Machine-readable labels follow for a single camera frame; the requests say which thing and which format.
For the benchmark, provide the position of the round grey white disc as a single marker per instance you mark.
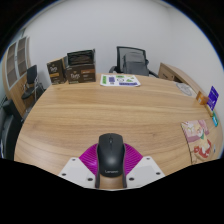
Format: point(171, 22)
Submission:
point(185, 89)

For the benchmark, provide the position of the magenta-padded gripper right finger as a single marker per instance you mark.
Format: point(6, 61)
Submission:
point(145, 170)

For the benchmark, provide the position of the purple packet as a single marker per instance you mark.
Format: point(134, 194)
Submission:
point(213, 98)

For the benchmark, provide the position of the grey backpack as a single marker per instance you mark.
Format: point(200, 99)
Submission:
point(135, 64)

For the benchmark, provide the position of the white printed sheet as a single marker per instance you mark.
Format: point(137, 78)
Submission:
point(120, 80)

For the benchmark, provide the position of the cartoon print mouse pad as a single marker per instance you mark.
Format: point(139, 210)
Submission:
point(197, 140)

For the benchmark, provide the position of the flat tan box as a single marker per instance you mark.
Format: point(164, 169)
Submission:
point(209, 110)

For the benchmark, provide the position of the black visitor chair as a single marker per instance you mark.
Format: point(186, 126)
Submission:
point(31, 75)

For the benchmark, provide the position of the large open brown carton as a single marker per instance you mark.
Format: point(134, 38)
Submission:
point(80, 75)

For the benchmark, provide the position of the wooden shelf cabinet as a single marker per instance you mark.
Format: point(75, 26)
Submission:
point(11, 80)

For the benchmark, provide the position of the black computer mouse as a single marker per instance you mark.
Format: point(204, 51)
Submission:
point(110, 155)

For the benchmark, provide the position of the small orange box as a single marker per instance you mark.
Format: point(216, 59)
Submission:
point(201, 98)

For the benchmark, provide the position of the black mesh office chair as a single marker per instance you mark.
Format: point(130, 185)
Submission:
point(119, 57)

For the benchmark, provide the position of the small brown carton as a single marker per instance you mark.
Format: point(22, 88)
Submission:
point(56, 71)

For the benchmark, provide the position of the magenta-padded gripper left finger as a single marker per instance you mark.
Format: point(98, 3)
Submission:
point(75, 171)

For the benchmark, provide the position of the green and blue small pack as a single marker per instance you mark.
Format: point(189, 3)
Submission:
point(215, 119)

